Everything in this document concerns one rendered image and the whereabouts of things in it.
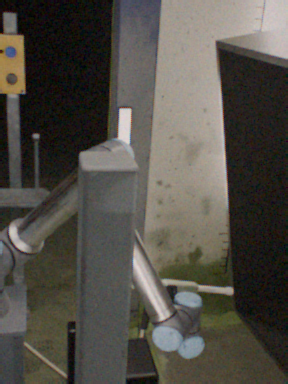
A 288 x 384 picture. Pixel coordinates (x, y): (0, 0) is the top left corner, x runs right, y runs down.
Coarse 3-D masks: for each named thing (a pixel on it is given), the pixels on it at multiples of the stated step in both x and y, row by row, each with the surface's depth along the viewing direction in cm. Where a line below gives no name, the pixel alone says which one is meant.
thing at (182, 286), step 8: (168, 280) 205; (176, 280) 207; (184, 288) 205; (192, 288) 207; (200, 288) 210; (208, 288) 211; (216, 288) 213; (224, 288) 215; (144, 312) 203; (144, 320) 204; (144, 328) 204
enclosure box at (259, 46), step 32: (256, 32) 184; (224, 64) 187; (256, 64) 191; (224, 96) 192; (256, 96) 196; (224, 128) 197; (256, 128) 201; (224, 160) 201; (256, 160) 207; (256, 192) 213; (256, 224) 219; (256, 256) 226; (256, 288) 233; (256, 320) 225
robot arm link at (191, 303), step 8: (176, 296) 171; (184, 296) 171; (192, 296) 171; (176, 304) 169; (184, 304) 167; (192, 304) 167; (200, 304) 169; (192, 312) 166; (200, 312) 171; (192, 320) 165; (200, 320) 172; (192, 328) 170; (200, 328) 174
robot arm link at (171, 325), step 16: (144, 256) 156; (144, 272) 155; (144, 288) 156; (160, 288) 157; (144, 304) 158; (160, 304) 156; (160, 320) 156; (176, 320) 158; (160, 336) 157; (176, 336) 155
